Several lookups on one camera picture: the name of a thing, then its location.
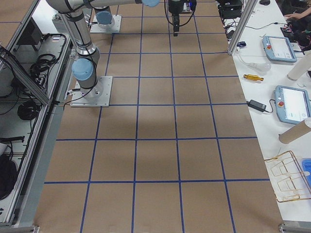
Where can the blue teach pendant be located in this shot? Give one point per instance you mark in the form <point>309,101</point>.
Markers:
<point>292,104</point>
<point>278,49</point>

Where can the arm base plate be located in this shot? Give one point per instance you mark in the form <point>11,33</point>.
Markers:
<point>113,27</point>
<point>99,95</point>

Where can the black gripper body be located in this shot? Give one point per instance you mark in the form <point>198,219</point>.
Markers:
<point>175,8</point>

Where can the white cardboard tube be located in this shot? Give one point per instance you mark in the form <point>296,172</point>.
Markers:
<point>300,67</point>

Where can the gold wire rack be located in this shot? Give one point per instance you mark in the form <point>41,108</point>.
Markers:
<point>287,177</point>

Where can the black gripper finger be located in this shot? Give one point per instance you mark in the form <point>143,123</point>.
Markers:
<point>176,24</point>

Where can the black power adapter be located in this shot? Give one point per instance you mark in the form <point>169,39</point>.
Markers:
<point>256,105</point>

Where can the far blue teach pendant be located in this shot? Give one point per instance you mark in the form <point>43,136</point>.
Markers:
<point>278,49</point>

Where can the near blue teach pendant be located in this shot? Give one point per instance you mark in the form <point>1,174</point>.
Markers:
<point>292,104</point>

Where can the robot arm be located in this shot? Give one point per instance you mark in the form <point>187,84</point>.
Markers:
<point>104,17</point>
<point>84,69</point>

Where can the aluminium frame post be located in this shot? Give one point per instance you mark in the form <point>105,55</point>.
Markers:
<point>250,5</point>

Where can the blue plastic container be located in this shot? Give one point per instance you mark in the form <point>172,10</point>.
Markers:
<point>306,167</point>

